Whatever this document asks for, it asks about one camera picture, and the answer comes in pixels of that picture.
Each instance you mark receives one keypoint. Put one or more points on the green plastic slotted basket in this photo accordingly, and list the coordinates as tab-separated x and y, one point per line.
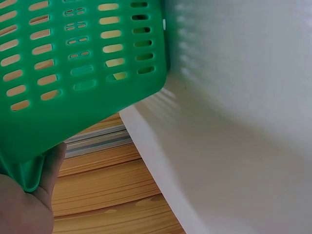
80	80

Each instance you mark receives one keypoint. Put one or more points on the person's left fingers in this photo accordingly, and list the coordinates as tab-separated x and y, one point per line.
52	168

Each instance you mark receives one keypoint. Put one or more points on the person's left hand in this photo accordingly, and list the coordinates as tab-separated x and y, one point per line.
22	209

